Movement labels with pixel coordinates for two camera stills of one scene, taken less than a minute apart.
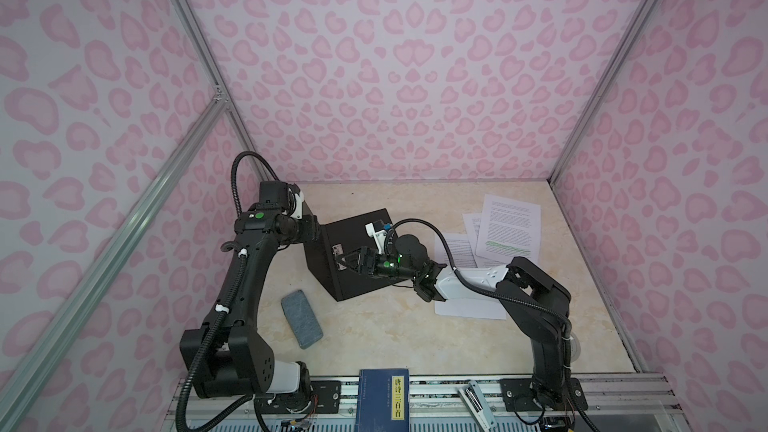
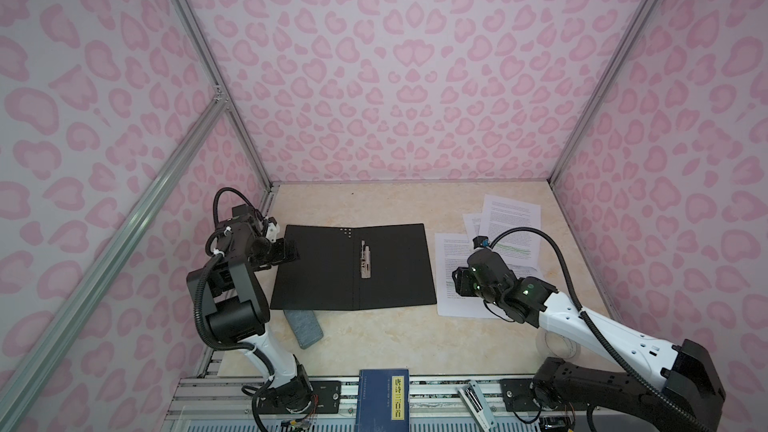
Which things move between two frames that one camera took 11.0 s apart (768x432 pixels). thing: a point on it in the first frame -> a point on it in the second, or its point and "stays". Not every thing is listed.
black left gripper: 311,228 -> 279,256
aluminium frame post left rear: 208,57 stays
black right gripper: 369,259 -> 461,277
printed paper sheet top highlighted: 509,229 stays
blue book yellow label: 383,400 stays
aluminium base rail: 437,404 stays
